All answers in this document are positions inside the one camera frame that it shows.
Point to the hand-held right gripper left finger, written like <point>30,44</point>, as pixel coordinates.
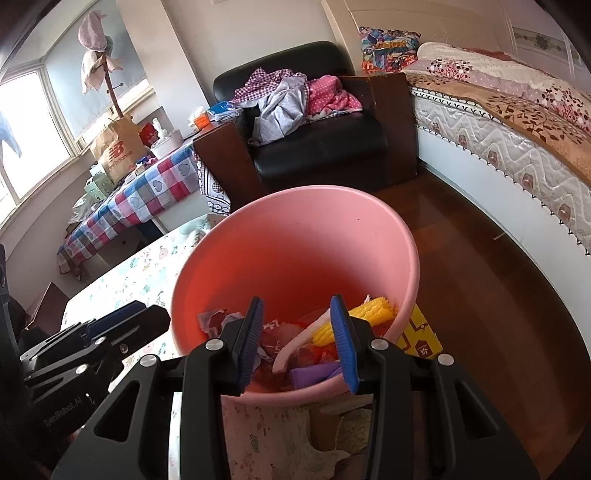
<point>251,344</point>

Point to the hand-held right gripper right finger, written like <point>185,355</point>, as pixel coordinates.
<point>345,348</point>

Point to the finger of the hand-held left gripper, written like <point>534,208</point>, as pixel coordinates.
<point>138,327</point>
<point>115,314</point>

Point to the clear bag with red label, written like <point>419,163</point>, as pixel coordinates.
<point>318,354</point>

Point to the white foam piece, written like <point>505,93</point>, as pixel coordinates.
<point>282,359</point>

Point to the purple toy piece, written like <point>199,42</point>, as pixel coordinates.
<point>314,373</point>

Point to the colourful paper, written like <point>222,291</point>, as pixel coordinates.
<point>213,322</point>

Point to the yellow toy corn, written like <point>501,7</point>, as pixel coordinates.
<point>374,311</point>

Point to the pink plastic bucket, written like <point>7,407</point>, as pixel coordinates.
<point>295,240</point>

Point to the yellow cardboard box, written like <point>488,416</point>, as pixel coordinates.
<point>422,340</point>

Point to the green cardboard box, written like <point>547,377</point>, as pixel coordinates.
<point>99,187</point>

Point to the checkered cloth side table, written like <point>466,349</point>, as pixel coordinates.
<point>147,189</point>

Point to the brown paper bag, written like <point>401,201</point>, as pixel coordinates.
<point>117,150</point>

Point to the red packet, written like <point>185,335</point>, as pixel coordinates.
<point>148,134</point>

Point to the window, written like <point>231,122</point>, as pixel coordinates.
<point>32,134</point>

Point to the orange tissue box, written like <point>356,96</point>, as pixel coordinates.
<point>201,120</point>

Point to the wooden coat rack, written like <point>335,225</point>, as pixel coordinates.
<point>115,92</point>

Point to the blue plastic packet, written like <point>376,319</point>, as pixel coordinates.
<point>224,110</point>

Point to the grey garment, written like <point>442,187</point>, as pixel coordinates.
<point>281,113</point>

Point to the pink dotted garment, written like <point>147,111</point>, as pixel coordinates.
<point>330,97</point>

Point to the checkered shirt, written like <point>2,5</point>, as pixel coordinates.
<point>258,85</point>

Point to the bed with patterned blanket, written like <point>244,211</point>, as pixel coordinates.
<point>498,138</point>

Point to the colourful cartoon pillow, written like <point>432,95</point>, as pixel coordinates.
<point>390,46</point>

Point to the white headboard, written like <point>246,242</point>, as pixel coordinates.
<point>461,21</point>

